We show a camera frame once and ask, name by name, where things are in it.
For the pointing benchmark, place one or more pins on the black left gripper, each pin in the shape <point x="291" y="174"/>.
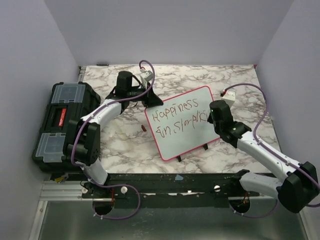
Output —
<point x="151" y="99"/>

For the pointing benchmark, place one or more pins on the pink framed whiteboard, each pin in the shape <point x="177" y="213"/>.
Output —
<point x="180" y="124"/>

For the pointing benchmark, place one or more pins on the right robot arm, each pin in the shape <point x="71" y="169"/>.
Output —
<point x="293" y="184"/>

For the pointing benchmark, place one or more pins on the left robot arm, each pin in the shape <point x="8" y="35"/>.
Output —
<point x="83" y="137"/>

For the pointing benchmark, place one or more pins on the black whiteboard clip right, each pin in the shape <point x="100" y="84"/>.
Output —
<point x="205" y="146"/>

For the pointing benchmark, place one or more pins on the black plastic toolbox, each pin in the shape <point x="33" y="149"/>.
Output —
<point x="68" y="101"/>

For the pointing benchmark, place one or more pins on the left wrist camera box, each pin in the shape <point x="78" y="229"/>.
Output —
<point x="145" y="76"/>

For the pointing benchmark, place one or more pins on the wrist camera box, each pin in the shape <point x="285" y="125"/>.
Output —
<point x="145" y="76"/>
<point x="229" y="97"/>

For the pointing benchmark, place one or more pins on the small black object at wall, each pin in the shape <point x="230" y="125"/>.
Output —
<point x="102" y="64"/>

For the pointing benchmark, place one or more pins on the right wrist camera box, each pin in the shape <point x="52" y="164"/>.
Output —
<point x="229" y="97"/>

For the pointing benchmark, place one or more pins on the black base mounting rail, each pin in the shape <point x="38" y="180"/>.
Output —
<point x="166" y="190"/>

